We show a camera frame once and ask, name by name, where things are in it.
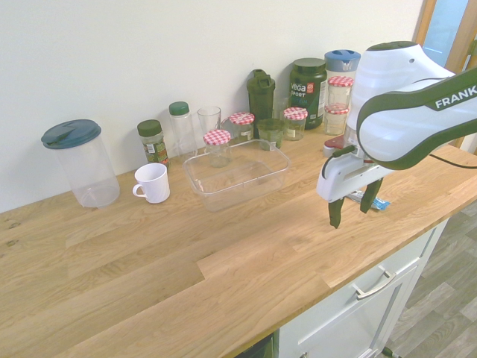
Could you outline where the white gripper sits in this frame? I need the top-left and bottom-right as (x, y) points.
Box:
(316, 148), (392, 230)

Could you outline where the blue protein bar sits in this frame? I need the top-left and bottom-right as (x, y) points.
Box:
(348, 189), (391, 212)

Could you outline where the dark Vega protein tub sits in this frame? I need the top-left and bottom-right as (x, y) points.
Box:
(288, 57), (328, 131)

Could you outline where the clear rectangular plastic container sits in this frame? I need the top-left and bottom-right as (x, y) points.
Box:
(181, 139), (292, 213)

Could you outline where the lidless jar with green powder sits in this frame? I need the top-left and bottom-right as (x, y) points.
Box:
(256, 118), (286, 152)

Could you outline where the dark green shaker bottle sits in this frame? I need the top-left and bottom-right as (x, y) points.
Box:
(246, 69), (277, 122)

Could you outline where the clear pitcher blue lid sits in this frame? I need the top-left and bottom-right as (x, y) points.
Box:
(323, 49), (361, 113)

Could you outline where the clear drinking glass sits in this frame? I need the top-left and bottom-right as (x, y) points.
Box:
(197, 106), (222, 136)

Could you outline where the clear bottle green cap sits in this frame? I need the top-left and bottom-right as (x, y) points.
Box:
(168, 101), (198, 157)

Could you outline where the white mug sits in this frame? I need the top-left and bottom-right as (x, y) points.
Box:
(132, 163), (171, 204)

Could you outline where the spice jar dark green lid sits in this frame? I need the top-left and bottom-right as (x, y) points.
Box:
(136, 119), (171, 169)

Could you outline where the clear pitcher dark teal lid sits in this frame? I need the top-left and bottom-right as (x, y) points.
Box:
(40, 119), (121, 209)

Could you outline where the red grey wrist camera mount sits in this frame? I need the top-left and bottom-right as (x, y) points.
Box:
(323, 136), (355, 158)

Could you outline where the silver drawer handle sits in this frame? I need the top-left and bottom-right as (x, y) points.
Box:
(352, 270), (397, 301)

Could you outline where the white drawer with metal handle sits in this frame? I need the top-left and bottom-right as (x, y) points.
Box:
(277, 218), (450, 358)

